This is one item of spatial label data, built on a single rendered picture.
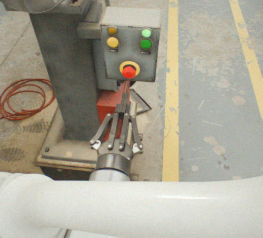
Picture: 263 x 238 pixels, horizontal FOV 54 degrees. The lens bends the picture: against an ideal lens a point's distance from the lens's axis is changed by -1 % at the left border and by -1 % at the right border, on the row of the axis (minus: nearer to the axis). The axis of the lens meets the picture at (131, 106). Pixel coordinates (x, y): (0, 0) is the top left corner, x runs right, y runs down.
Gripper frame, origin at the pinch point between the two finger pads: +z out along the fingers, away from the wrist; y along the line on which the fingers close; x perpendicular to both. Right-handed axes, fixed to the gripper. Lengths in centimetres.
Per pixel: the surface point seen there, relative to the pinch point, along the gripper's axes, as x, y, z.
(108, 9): 15.1, -6.9, 22.0
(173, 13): -97, 23, 222
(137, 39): 11.1, 2.1, 14.1
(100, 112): -40, -16, 29
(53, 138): -67, -46, 30
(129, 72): 1.7, 0.1, 11.4
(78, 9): 14.0, -16.0, 23.2
